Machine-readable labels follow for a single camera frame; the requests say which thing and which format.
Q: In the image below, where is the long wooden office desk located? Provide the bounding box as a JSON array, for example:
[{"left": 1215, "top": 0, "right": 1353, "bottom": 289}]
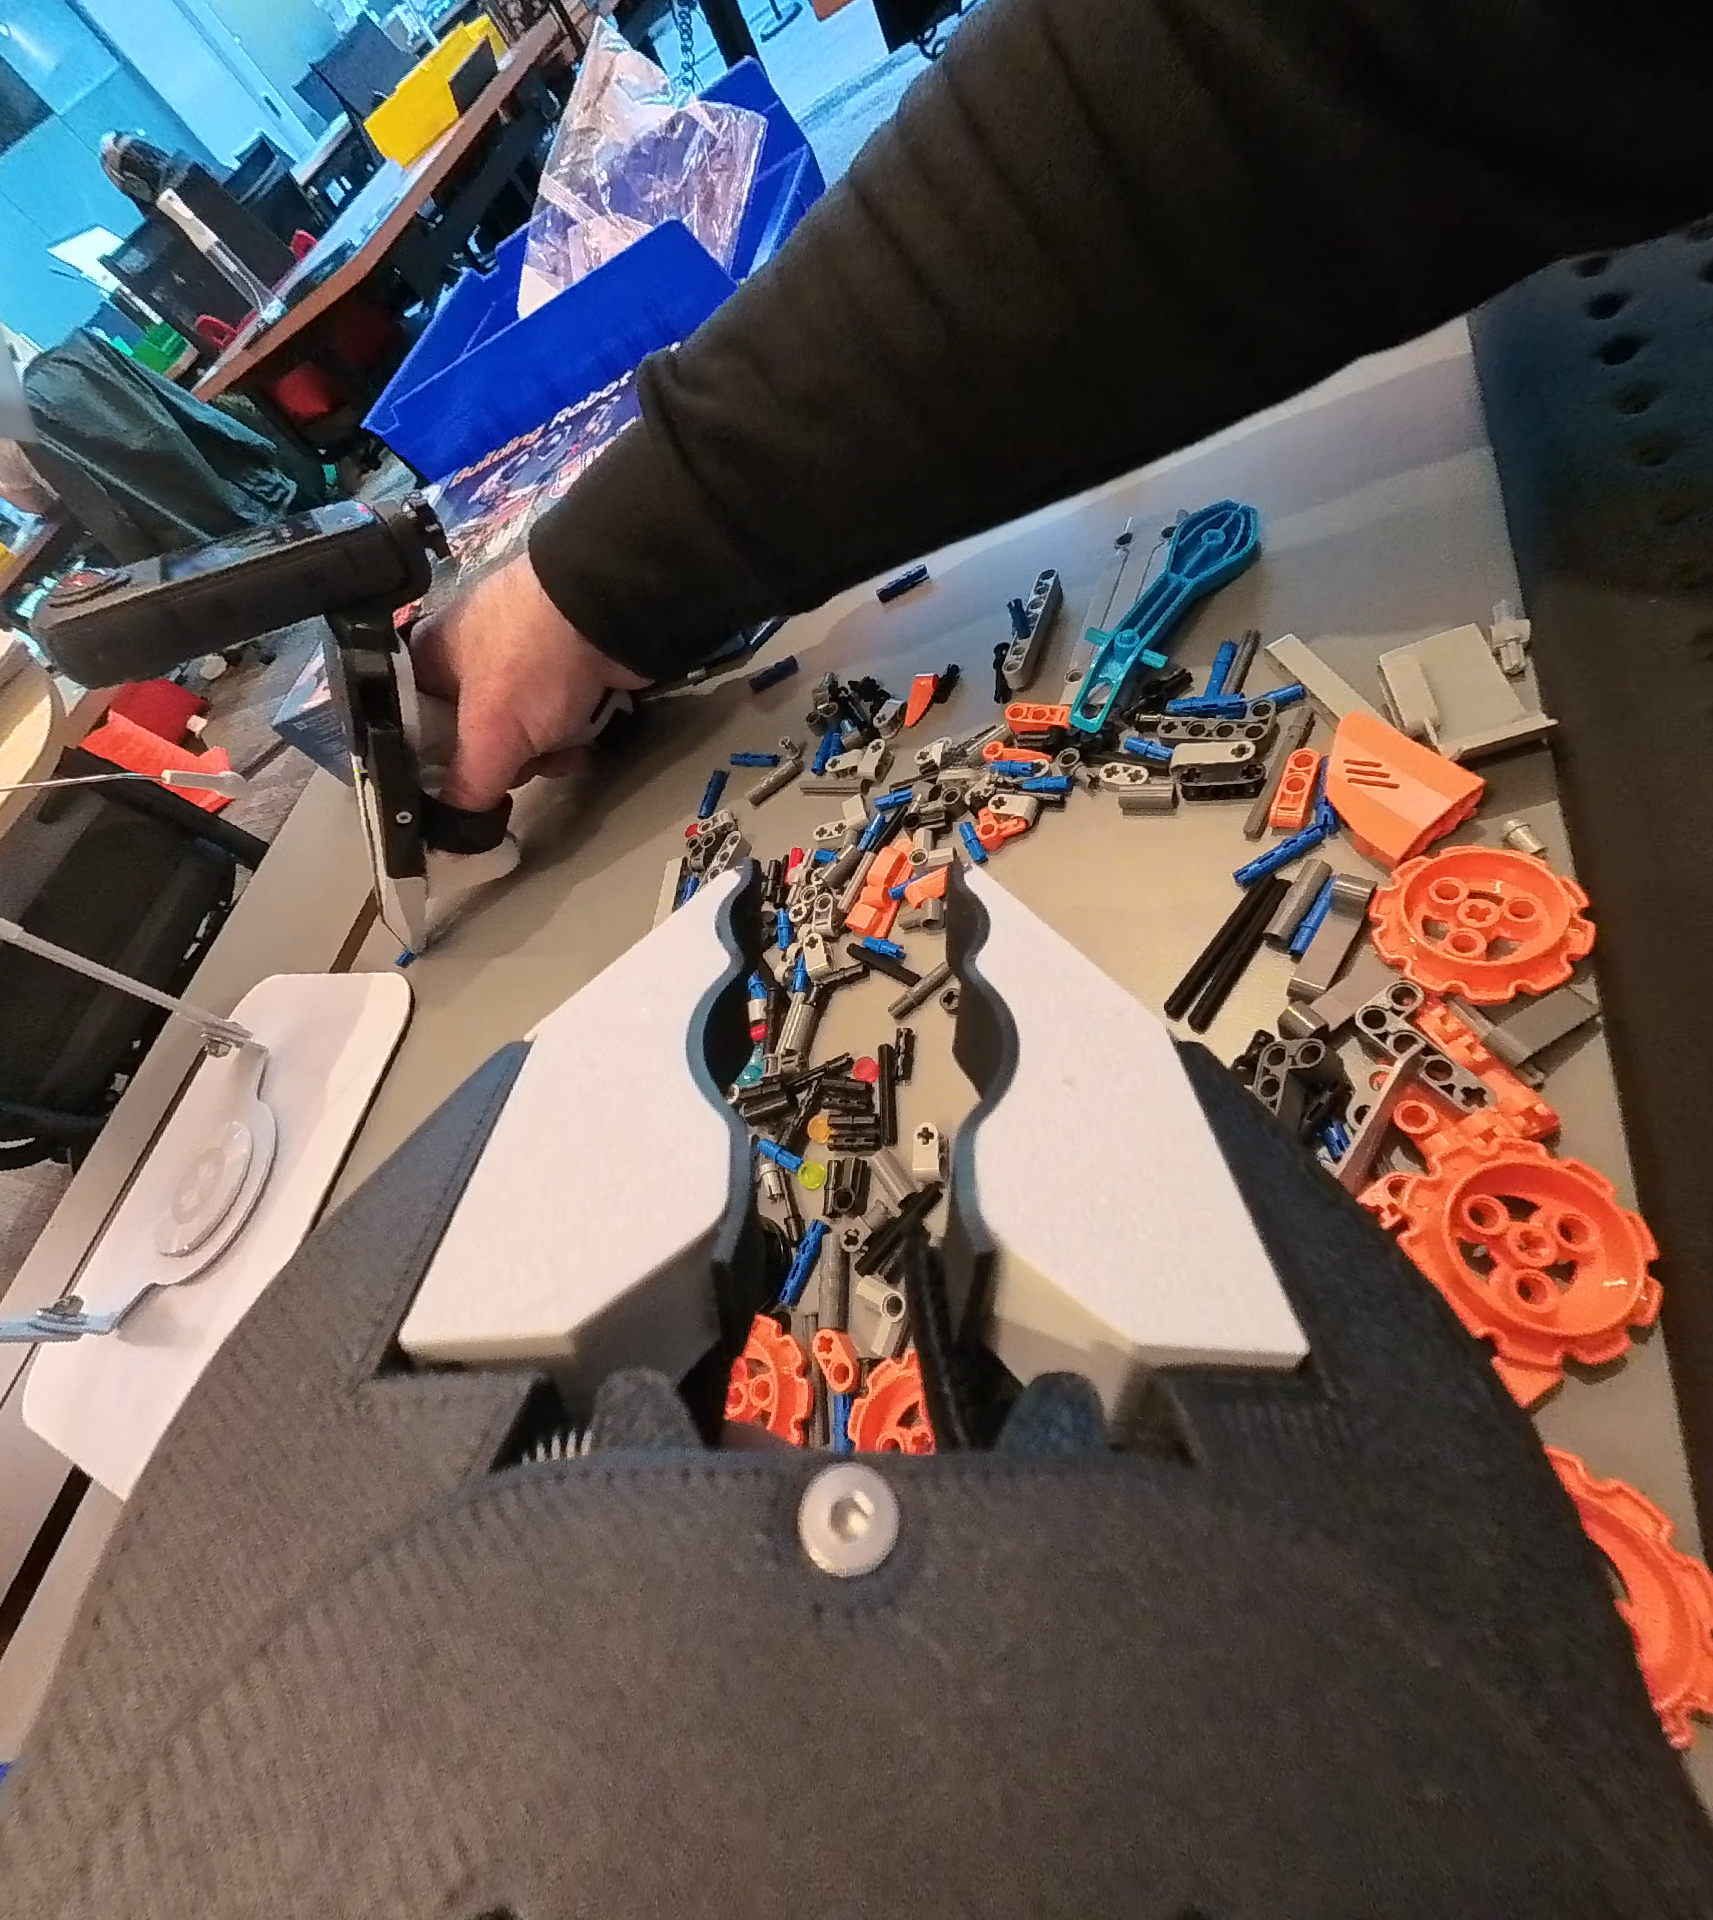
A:
[{"left": 183, "top": 0, "right": 603, "bottom": 407}]

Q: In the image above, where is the black perforated mat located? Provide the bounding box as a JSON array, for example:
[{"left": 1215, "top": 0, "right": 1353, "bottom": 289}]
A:
[{"left": 1468, "top": 165, "right": 1713, "bottom": 1920}]

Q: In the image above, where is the orange wedge panel piece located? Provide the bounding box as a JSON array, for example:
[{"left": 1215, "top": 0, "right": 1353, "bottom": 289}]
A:
[{"left": 1322, "top": 708, "right": 1492, "bottom": 870}]

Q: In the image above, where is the black backpack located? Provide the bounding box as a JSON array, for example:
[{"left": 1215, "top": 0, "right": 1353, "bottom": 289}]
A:
[{"left": 17, "top": 323, "right": 318, "bottom": 557}]

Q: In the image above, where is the grey flat panel piece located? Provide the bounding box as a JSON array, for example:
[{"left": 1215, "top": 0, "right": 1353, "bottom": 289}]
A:
[{"left": 1379, "top": 616, "right": 1561, "bottom": 758}]

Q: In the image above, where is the wooden book stand, white base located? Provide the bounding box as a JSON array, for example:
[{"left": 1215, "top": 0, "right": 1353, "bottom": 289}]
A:
[{"left": 0, "top": 586, "right": 414, "bottom": 1501}]

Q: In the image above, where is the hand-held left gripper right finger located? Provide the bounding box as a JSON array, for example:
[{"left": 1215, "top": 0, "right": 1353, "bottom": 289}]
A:
[{"left": 911, "top": 868, "right": 1311, "bottom": 1441}]

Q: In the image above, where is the person's right forearm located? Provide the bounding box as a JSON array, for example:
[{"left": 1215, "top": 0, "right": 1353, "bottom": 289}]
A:
[{"left": 520, "top": 0, "right": 1713, "bottom": 685}]

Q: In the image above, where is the turquoise wrench-shaped piece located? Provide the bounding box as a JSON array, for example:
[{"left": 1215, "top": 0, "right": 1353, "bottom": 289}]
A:
[{"left": 1067, "top": 498, "right": 1267, "bottom": 740}]

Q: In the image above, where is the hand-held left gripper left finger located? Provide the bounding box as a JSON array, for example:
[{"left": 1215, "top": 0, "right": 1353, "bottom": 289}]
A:
[{"left": 400, "top": 868, "right": 770, "bottom": 1427}]

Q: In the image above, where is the clear plastic bag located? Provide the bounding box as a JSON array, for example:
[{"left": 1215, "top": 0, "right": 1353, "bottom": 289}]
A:
[{"left": 519, "top": 15, "right": 768, "bottom": 317}]

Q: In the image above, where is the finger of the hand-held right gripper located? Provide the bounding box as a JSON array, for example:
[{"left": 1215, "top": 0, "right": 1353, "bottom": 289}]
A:
[{"left": 333, "top": 621, "right": 445, "bottom": 965}]

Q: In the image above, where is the yellow storage bin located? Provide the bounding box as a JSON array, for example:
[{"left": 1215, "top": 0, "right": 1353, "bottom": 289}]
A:
[{"left": 363, "top": 15, "right": 499, "bottom": 167}]

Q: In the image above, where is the blue toy kit box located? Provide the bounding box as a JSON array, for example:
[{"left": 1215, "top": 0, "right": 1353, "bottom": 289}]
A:
[{"left": 422, "top": 376, "right": 649, "bottom": 571}]

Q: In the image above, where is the pile of toy building pieces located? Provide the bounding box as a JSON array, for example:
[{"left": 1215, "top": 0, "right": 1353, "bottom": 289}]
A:
[{"left": 662, "top": 555, "right": 1609, "bottom": 1441}]

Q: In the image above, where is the person's right hand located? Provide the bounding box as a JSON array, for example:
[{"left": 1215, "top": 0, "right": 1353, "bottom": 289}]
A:
[{"left": 406, "top": 551, "right": 639, "bottom": 812}]

